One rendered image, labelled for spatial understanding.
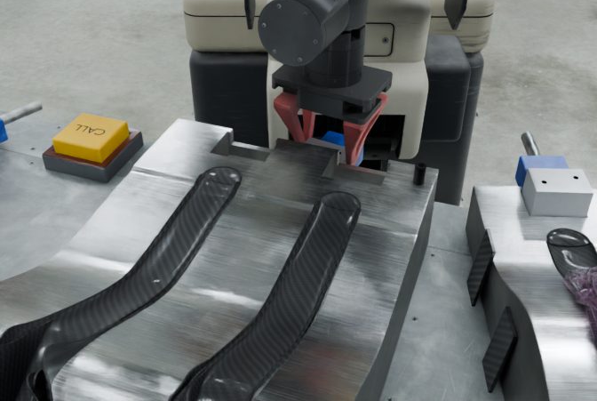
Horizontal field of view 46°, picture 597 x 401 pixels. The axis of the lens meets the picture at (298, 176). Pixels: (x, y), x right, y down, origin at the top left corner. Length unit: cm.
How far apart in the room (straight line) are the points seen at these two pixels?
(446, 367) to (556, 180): 20
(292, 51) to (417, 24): 42
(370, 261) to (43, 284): 24
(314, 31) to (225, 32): 70
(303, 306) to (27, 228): 34
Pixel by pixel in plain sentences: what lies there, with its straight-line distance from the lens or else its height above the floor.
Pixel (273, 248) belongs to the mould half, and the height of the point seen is 88.
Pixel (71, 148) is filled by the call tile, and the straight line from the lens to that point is 80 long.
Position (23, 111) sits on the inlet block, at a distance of 88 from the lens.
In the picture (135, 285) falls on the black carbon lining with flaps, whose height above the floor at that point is 88.
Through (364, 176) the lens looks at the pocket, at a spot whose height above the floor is 87.
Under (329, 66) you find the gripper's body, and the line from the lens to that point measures 64.
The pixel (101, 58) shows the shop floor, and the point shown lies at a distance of 290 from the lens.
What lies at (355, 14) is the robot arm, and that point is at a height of 101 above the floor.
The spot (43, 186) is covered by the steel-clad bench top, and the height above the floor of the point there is 80.
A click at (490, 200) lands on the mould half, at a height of 86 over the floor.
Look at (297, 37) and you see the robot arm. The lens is 56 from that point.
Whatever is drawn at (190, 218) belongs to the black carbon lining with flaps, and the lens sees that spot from 59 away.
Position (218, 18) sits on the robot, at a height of 76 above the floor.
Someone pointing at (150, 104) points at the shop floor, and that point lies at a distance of 253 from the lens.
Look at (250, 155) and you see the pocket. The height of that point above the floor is 87.
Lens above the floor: 125
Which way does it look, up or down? 36 degrees down
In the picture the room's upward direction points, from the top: straight up
